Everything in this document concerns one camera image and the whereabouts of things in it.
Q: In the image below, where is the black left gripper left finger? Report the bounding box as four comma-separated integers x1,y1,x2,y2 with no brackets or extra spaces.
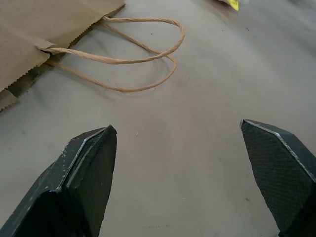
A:
0,124,118,237

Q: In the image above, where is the brown paper bag with handles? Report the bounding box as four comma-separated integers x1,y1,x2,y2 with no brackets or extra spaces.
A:
0,0,186,112

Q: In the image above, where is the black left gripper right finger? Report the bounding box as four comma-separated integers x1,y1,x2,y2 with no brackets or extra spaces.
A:
239,119,316,237

